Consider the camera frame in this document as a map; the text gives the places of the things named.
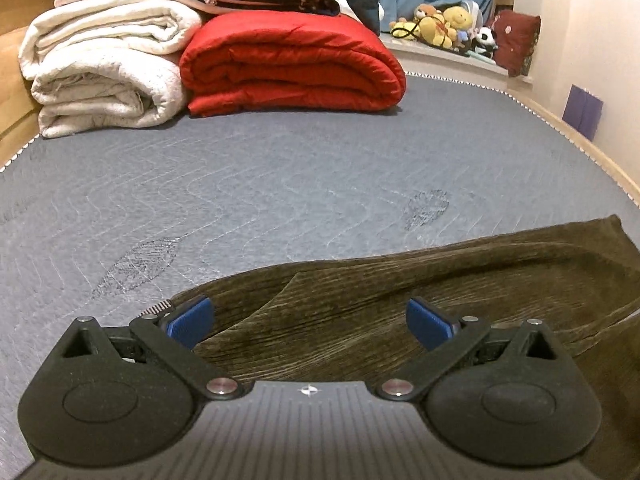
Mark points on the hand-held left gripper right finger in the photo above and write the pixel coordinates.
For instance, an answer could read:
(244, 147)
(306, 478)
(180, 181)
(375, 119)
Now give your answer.
(425, 324)

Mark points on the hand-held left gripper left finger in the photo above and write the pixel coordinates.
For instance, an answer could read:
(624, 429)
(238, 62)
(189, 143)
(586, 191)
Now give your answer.
(190, 321)

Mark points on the grey quilted mattress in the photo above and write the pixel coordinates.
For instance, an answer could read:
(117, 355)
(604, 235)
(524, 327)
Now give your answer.
(250, 175)

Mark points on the purple paper sheet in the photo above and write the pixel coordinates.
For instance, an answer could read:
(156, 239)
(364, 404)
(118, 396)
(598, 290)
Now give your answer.
(582, 112)

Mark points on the white window sill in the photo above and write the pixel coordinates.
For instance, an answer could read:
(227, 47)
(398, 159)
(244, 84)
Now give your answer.
(440, 60)

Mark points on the red folded quilt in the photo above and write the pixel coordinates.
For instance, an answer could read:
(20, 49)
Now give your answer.
(290, 60)

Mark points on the panda plush toy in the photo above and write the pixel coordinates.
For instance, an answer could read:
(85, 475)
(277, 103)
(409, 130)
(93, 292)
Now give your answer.
(485, 41)

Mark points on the small yellow plush toy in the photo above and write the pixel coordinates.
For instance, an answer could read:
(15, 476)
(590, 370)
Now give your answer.
(402, 30)

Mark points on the dark red cushion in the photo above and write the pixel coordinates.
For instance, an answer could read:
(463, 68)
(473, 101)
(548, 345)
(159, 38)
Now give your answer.
(515, 42)

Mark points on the yellow bear plush toy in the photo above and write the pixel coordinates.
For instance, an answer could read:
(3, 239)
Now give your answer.
(457, 17)

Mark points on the white smooth folded blanket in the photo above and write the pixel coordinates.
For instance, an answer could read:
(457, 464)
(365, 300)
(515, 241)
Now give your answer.
(110, 20)

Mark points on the brown bear plush toy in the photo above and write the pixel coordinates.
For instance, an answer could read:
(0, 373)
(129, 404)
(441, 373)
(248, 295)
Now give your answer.
(424, 12)

